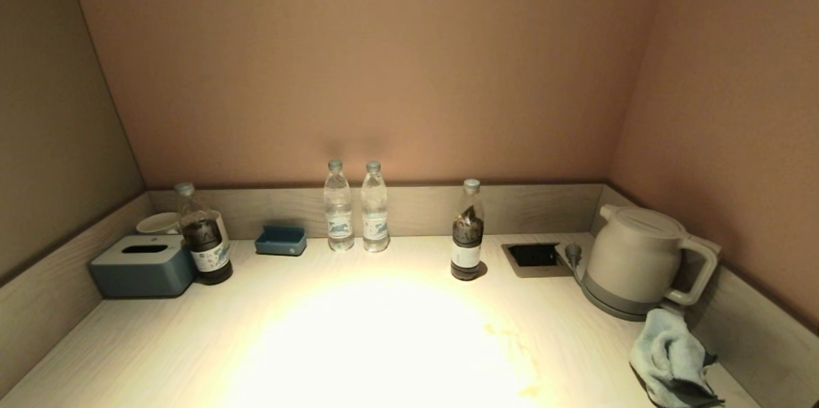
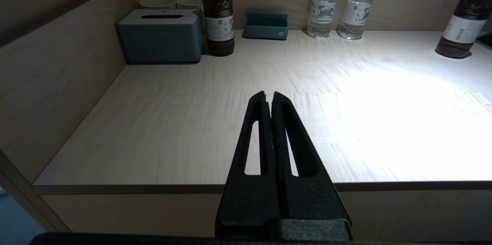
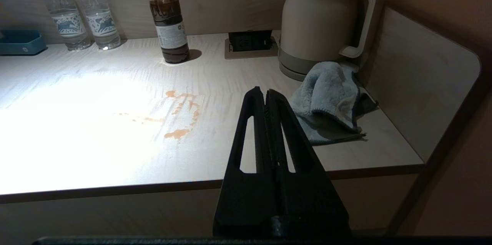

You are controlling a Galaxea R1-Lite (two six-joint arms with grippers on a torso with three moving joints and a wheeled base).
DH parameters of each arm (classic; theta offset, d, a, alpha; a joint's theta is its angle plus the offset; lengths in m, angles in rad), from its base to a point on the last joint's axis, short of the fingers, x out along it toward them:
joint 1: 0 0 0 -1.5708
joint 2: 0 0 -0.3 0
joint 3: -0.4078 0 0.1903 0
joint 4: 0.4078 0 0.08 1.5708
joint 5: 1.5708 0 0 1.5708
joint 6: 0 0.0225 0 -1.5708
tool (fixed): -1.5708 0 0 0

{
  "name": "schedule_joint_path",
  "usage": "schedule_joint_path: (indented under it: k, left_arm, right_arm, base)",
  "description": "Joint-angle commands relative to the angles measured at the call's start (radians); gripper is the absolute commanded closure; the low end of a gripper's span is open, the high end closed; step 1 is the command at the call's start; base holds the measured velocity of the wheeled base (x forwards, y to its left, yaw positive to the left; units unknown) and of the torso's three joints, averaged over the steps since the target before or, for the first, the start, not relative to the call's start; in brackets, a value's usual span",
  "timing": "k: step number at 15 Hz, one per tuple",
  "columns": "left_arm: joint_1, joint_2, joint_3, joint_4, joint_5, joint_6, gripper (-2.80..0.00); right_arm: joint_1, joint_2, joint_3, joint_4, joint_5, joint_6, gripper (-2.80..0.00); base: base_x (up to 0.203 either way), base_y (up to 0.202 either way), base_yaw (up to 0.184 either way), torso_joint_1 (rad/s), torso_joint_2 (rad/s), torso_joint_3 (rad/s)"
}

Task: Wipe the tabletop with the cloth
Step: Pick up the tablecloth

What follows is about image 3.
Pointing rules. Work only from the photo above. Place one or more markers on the small blue tray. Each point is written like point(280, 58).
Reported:
point(19, 41)

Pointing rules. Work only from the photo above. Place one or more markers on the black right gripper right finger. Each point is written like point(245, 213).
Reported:
point(307, 199)

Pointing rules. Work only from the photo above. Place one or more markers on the slim dark drink bottle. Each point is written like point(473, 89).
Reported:
point(171, 26)

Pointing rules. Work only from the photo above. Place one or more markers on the wooden desk back panel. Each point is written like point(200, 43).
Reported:
point(230, 7)

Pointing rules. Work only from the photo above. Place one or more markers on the clear water bottle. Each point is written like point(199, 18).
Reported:
point(100, 22)
point(67, 22)

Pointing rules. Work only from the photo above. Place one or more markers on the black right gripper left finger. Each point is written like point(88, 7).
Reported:
point(242, 199)

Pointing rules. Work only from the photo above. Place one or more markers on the white electric kettle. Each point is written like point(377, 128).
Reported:
point(319, 14)

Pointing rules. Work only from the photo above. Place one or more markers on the recessed desk power socket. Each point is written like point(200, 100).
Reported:
point(250, 43)

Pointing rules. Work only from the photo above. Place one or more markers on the light blue fluffy cloth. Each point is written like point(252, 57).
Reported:
point(326, 95)

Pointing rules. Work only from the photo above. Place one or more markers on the orange spill stain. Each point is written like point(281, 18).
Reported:
point(178, 133)

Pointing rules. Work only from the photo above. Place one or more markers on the grey kettle base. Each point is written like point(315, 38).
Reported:
point(288, 69)

